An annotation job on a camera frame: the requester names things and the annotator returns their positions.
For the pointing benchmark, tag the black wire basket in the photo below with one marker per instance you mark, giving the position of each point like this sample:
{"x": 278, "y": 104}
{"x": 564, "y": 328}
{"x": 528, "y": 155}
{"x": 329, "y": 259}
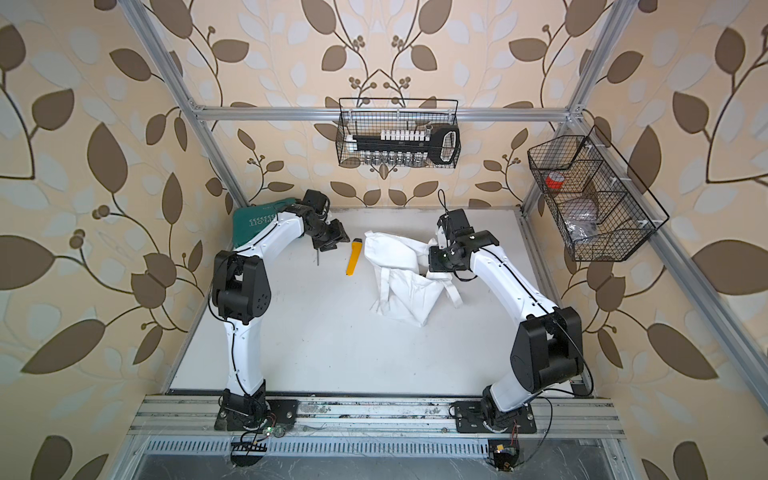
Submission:
{"x": 628, "y": 212}
{"x": 374, "y": 114}

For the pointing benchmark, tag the green plastic tool case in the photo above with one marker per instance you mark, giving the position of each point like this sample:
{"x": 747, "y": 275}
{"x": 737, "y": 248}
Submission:
{"x": 248, "y": 222}

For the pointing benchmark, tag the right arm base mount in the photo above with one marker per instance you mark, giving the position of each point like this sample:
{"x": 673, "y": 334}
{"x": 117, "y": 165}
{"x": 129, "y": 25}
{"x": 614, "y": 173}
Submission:
{"x": 482, "y": 417}

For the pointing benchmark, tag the yellow knife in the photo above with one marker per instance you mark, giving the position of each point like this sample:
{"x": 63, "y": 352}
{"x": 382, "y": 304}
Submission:
{"x": 356, "y": 249}

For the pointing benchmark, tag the black socket bit holder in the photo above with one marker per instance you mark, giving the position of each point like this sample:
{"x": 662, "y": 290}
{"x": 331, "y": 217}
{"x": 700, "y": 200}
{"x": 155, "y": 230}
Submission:
{"x": 419, "y": 148}

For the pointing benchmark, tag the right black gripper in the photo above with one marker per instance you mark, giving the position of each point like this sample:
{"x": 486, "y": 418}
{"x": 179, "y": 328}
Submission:
{"x": 436, "y": 264}

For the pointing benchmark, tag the aluminium front rail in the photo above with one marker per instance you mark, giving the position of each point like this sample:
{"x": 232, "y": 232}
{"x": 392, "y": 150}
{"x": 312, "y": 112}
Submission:
{"x": 391, "y": 417}

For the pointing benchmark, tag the right black wire basket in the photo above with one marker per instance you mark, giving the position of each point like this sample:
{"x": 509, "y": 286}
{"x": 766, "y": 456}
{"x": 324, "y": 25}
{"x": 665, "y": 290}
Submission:
{"x": 628, "y": 212}

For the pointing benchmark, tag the clear plastic bag in basket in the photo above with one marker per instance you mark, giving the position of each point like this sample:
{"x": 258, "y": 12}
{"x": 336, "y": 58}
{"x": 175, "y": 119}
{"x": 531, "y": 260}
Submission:
{"x": 580, "y": 217}

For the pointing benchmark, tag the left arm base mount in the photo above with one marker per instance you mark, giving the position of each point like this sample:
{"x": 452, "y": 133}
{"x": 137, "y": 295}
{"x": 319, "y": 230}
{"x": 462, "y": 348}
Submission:
{"x": 243, "y": 413}

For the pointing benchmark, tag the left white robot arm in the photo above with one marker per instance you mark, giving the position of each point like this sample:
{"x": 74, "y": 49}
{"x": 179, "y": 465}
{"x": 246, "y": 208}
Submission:
{"x": 241, "y": 294}

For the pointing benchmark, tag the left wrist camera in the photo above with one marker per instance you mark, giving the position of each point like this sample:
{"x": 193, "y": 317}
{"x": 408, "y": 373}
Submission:
{"x": 316, "y": 201}

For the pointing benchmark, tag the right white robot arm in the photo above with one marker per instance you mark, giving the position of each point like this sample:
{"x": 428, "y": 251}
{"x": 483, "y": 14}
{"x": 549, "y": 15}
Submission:
{"x": 547, "y": 346}

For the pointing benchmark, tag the back black wire basket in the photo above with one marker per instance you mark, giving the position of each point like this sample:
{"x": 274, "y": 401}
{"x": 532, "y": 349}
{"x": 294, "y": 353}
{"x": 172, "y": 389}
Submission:
{"x": 374, "y": 114}

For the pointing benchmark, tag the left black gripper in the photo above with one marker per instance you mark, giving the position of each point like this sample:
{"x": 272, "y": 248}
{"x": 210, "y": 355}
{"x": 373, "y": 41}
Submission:
{"x": 338, "y": 235}

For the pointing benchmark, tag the white printed tote pouch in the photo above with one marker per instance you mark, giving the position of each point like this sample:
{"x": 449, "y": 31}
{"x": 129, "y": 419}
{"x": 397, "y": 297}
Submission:
{"x": 407, "y": 289}

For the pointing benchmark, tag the red item in basket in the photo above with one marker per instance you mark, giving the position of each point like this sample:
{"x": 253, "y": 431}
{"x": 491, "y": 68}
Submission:
{"x": 554, "y": 180}

